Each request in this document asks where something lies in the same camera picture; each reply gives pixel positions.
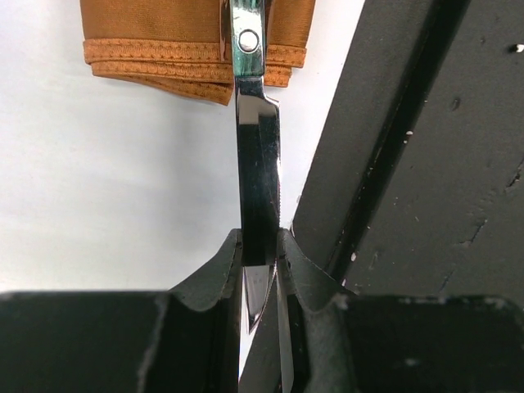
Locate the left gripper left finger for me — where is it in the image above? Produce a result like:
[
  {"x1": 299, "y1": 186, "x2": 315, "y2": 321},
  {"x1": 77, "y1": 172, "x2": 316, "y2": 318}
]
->
[{"x1": 1, "y1": 229, "x2": 242, "y2": 392}]

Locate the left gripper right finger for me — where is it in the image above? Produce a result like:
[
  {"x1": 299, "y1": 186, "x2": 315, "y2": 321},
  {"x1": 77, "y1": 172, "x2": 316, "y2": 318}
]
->
[{"x1": 276, "y1": 229, "x2": 523, "y2": 392}]

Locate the orange cloth napkin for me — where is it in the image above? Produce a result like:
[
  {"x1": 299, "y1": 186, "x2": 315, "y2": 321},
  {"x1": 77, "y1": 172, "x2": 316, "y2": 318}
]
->
[{"x1": 79, "y1": 0, "x2": 315, "y2": 105}]

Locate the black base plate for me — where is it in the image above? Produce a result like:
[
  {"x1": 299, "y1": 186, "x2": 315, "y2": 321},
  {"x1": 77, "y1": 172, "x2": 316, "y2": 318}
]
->
[{"x1": 292, "y1": 1, "x2": 523, "y2": 312}]

